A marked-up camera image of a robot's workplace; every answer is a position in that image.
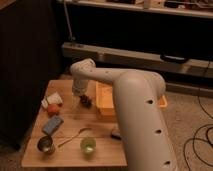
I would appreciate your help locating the pale translucent gripper body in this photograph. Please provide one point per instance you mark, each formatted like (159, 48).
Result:
(79, 87)

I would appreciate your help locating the dark purple grape bunch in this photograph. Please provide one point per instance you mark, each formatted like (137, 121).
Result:
(86, 101)

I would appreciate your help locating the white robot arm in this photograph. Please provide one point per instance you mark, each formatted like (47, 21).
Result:
(144, 134)

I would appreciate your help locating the green plastic cup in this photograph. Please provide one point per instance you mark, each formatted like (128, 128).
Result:
(88, 145)

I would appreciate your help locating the small metal cup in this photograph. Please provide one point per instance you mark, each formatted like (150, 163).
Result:
(46, 145)

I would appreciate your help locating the orange plastic bin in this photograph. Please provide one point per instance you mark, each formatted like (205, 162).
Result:
(104, 100)

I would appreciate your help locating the red tomato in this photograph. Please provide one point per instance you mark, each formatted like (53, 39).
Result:
(53, 109)

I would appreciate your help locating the blue sponge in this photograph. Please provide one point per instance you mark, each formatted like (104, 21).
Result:
(52, 125)

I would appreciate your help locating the metal spoon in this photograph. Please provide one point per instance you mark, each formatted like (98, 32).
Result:
(76, 135)

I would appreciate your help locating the upright metal pole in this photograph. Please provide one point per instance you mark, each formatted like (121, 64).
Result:
(71, 36)

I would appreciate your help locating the black brown brush block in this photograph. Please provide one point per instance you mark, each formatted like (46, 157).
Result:
(115, 134)

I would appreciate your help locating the cluttered upper shelf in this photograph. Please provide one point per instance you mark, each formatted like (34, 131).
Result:
(145, 7)

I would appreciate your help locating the grey metal rail base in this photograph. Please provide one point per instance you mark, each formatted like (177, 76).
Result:
(146, 61)

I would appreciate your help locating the black handle on rail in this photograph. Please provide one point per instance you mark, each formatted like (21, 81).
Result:
(177, 60)

